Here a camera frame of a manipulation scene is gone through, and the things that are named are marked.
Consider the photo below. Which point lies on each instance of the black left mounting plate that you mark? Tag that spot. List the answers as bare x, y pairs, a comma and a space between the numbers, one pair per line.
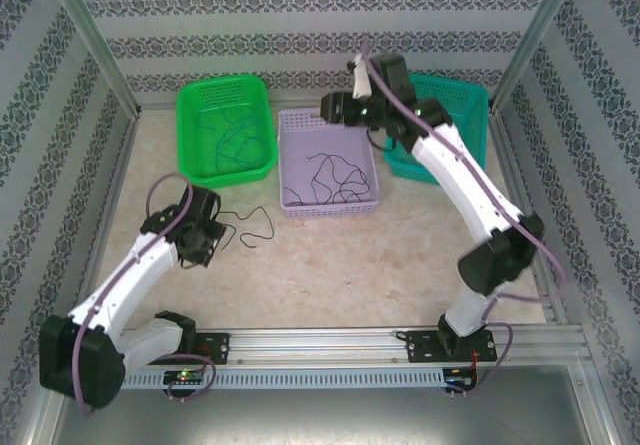
215, 347

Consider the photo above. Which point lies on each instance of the grey metal shelf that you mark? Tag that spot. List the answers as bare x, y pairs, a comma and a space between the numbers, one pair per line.
320, 420

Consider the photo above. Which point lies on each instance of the circuit board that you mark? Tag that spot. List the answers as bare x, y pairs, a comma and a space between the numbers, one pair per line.
460, 379
185, 376

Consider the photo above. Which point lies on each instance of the green plastic basket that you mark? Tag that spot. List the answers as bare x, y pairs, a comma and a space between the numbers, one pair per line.
200, 150

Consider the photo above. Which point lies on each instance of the aluminium side rail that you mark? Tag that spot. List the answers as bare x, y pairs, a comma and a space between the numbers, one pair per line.
117, 180
510, 165

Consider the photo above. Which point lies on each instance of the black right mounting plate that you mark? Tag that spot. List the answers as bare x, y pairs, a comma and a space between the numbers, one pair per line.
420, 347

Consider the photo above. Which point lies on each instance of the aluminium frame post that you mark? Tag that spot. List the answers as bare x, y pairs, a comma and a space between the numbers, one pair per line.
90, 35
535, 35

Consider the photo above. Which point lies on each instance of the black mounting plate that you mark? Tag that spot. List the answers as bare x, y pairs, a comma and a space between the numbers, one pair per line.
420, 347
215, 347

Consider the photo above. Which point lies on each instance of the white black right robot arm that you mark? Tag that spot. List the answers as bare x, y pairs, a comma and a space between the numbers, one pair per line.
460, 180

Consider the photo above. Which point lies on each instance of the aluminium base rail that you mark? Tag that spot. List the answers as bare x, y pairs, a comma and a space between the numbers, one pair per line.
320, 345

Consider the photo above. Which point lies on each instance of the lilac plastic basket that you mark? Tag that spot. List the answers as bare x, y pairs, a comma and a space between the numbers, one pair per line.
310, 140

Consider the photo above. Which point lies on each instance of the left circuit board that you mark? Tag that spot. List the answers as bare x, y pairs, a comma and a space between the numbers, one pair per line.
185, 376

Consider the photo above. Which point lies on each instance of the right circuit board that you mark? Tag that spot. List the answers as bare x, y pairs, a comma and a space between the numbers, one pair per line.
460, 379

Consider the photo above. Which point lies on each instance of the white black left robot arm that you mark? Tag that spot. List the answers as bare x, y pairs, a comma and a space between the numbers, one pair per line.
130, 275

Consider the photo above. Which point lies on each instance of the teal plastic basket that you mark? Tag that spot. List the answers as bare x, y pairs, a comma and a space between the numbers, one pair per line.
465, 115

